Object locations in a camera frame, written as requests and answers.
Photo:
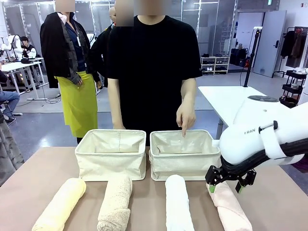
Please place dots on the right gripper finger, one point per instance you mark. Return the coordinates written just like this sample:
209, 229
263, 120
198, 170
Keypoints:
249, 179
215, 175

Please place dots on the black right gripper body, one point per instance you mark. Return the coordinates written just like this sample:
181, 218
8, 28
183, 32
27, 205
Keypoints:
234, 172

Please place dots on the pink towel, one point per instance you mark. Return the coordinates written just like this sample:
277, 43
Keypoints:
231, 211

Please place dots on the white towel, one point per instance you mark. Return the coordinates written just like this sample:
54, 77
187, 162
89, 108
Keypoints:
178, 204

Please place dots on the beige towel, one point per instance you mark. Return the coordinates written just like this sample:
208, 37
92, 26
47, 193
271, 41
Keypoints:
115, 202

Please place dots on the yellow towel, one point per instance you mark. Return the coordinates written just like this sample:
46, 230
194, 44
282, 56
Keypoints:
60, 207

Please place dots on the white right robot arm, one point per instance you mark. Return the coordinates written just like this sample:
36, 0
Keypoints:
252, 120

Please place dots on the person's left forearm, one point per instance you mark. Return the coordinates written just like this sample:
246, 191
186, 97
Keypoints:
188, 91

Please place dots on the person's right forearm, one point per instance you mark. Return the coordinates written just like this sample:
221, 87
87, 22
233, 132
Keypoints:
116, 101

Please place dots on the person's left hand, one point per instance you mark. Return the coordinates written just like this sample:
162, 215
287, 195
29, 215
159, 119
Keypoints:
186, 115

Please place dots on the person's right hand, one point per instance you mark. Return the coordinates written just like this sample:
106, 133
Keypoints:
119, 125

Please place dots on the cream fabric basket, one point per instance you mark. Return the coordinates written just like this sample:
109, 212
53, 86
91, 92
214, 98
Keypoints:
183, 166
108, 166

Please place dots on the purple fabric bag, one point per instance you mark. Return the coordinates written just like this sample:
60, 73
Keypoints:
302, 164

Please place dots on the white side table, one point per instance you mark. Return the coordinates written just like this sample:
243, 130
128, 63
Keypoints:
223, 98

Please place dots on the black utility cart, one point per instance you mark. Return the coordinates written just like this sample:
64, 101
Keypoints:
292, 89

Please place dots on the wooden shoe rack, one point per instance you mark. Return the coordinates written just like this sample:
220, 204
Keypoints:
214, 65

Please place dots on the black tripod pole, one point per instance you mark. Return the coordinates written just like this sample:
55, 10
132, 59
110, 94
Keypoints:
251, 55

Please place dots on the person in black t-shirt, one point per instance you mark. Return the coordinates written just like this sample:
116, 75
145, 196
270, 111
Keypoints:
149, 72

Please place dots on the grey open door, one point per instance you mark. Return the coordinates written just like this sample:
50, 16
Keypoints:
269, 43

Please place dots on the black coat rack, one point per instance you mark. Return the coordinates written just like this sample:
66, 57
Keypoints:
294, 45

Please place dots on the mannequin with yellow apron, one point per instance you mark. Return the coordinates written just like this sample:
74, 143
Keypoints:
77, 96

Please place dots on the bald bystander in black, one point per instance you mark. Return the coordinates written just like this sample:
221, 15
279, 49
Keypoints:
101, 48

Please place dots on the grey fuzzy cloth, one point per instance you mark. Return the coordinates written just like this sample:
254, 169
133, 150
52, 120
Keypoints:
9, 149

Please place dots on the seated person in jeans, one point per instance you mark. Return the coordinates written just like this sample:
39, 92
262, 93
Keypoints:
8, 98

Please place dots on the white background desk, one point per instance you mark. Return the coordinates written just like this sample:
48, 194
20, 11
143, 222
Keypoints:
21, 66

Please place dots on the seated worker in varsity jacket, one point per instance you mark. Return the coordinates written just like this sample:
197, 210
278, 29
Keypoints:
27, 48

